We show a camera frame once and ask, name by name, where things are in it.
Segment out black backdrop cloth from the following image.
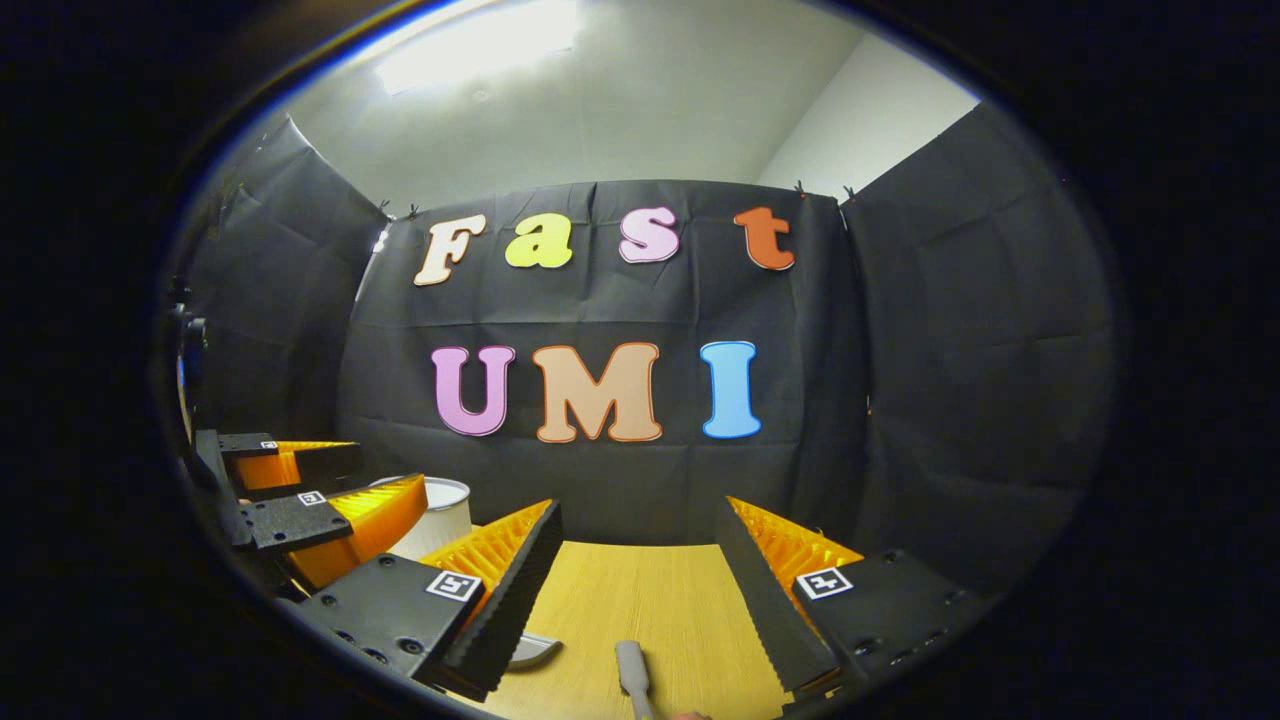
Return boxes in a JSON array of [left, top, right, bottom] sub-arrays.
[[165, 100, 1116, 601]]

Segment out grey plastic dustpan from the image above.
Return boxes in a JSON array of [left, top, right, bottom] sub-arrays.
[[505, 632, 563, 671]]

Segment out white ribbed garbage bin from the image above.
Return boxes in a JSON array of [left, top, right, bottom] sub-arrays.
[[385, 477, 473, 561]]

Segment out small grey broom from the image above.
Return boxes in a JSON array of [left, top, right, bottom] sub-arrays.
[[614, 640, 658, 720]]

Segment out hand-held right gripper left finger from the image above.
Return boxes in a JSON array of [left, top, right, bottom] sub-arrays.
[[278, 498, 563, 703]]

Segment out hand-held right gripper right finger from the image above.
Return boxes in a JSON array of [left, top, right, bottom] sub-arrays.
[[715, 495, 986, 717]]

